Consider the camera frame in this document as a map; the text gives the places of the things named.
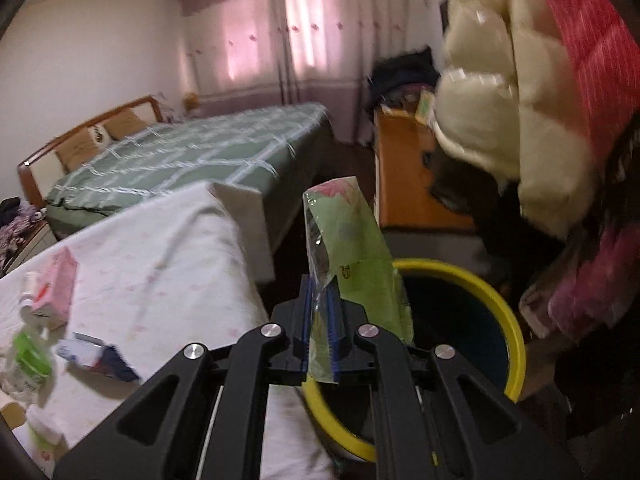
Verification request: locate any tan pillow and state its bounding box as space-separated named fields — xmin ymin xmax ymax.
xmin=102 ymin=110 xmax=147 ymax=141
xmin=54 ymin=139 xmax=99 ymax=172

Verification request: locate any black garment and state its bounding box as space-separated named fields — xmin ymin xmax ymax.
xmin=426 ymin=149 xmax=523 ymax=241

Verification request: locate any red striped garment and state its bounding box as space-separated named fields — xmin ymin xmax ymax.
xmin=525 ymin=0 xmax=640 ymax=181

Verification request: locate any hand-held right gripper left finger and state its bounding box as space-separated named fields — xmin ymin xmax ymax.
xmin=52 ymin=274 xmax=315 ymax=480

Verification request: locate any small white bottle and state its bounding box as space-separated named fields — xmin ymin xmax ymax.
xmin=19 ymin=271 xmax=42 ymax=313

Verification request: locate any green box on desk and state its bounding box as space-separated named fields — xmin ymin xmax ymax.
xmin=414 ymin=89 xmax=439 ymax=124

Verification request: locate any white puffer jacket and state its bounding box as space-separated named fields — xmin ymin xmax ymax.
xmin=431 ymin=0 xmax=597 ymax=242

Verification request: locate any wooden headboard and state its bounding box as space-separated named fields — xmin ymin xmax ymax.
xmin=17 ymin=95 xmax=167 ymax=211

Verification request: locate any pink carton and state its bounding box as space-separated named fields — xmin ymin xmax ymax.
xmin=30 ymin=249 xmax=80 ymax=331

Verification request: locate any pink curtain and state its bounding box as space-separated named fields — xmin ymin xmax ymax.
xmin=179 ymin=0 xmax=437 ymax=146

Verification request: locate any purple floral cloth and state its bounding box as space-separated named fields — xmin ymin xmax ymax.
xmin=0 ymin=197 xmax=49 ymax=263

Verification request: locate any green tissue packet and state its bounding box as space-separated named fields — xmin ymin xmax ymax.
xmin=303 ymin=176 xmax=416 ymax=386

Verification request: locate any blue white packet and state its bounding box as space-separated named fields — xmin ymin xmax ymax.
xmin=56 ymin=332 xmax=142 ymax=385

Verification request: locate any green clear plastic wrapper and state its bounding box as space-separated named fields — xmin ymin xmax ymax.
xmin=0 ymin=327 xmax=54 ymax=402

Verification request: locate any pile of dark clothes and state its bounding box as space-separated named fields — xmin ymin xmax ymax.
xmin=366 ymin=46 xmax=442 ymax=112

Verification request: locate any wooden desk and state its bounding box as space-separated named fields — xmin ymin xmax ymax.
xmin=374 ymin=101 xmax=477 ymax=234

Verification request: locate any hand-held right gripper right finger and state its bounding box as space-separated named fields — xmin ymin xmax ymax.
xmin=327 ymin=287 xmax=583 ymax=480

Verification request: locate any yellow rimmed trash bin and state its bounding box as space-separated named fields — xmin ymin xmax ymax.
xmin=302 ymin=258 xmax=527 ymax=463

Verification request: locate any pink plastic bag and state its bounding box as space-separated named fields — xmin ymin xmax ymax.
xmin=519 ymin=217 xmax=640 ymax=342

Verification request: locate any green plaid bed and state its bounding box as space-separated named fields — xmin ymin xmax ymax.
xmin=44 ymin=102 xmax=333 ymax=281

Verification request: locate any white floral tablecloth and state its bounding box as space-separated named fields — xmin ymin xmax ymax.
xmin=0 ymin=182 xmax=336 ymax=480

